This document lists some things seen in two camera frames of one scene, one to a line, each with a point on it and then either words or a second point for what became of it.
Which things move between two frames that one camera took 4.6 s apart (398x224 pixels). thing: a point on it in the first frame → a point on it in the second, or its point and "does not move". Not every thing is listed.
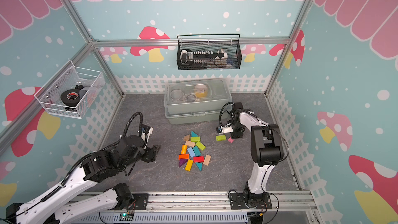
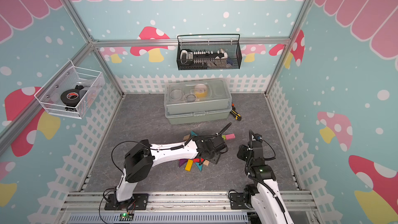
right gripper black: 236,135 → 242,150
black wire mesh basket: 209,52 does not move
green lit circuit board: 125,217 does not move
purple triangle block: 182,162 does not move
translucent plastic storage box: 196,100 does not move
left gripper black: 151,153 → 216,158
